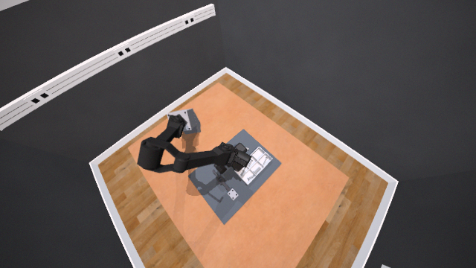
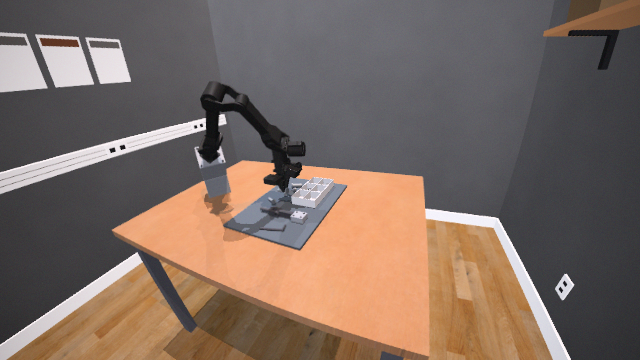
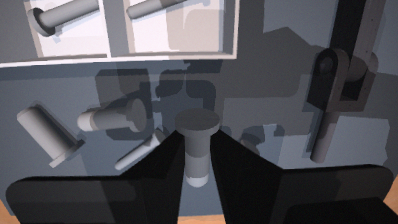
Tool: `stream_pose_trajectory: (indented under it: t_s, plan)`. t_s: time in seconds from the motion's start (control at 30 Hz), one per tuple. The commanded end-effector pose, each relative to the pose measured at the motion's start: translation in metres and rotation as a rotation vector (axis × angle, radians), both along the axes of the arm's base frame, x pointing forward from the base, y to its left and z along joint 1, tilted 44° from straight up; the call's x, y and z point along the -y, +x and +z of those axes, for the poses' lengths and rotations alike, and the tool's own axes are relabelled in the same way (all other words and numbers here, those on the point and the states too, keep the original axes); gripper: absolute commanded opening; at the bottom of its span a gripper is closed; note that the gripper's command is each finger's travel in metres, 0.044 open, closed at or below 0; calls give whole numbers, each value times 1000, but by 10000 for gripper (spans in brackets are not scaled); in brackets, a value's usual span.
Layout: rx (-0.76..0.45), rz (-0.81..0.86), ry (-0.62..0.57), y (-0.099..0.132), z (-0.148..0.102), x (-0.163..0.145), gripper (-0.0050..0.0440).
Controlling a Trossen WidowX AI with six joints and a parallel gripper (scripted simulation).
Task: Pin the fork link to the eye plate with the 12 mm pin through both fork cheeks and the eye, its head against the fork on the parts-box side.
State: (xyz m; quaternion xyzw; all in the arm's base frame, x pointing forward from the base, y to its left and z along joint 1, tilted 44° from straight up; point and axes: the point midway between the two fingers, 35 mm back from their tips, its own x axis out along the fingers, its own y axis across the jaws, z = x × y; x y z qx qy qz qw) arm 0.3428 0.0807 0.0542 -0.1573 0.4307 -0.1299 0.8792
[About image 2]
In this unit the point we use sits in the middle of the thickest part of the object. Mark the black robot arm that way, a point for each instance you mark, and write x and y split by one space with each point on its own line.
271 135

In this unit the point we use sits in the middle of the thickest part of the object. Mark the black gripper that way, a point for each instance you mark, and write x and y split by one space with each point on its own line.
274 180

